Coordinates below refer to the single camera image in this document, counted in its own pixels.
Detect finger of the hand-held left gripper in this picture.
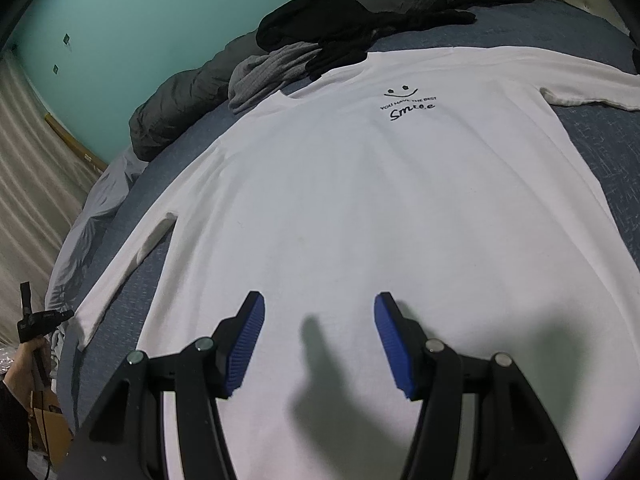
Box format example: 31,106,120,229
49,309,76,332

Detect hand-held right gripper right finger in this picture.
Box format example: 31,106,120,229
374,290,581,480

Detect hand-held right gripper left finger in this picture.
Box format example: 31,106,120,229
60,290,266,480

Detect white long-sleeve shirt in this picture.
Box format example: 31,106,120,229
75,45,640,480

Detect person's left forearm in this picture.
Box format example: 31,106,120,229
0,379,32,480

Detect person's left hand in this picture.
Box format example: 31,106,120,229
3,338,53,397

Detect cardboard box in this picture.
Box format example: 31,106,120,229
27,389,74,455

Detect light grey sheet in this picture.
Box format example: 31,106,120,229
43,151,152,357

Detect beige curtain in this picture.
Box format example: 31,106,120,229
0,52,110,353

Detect yellow wooden strip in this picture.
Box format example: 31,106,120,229
44,111,110,175

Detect dark grey duvet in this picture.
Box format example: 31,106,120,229
128,0,547,162

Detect grey ribbed garment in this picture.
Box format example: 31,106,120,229
227,42,327,117

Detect blue woven bed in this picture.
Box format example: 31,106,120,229
50,0,640,480

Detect black garment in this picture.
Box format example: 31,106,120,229
256,0,479,82

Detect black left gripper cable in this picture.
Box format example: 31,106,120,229
32,350,57,480

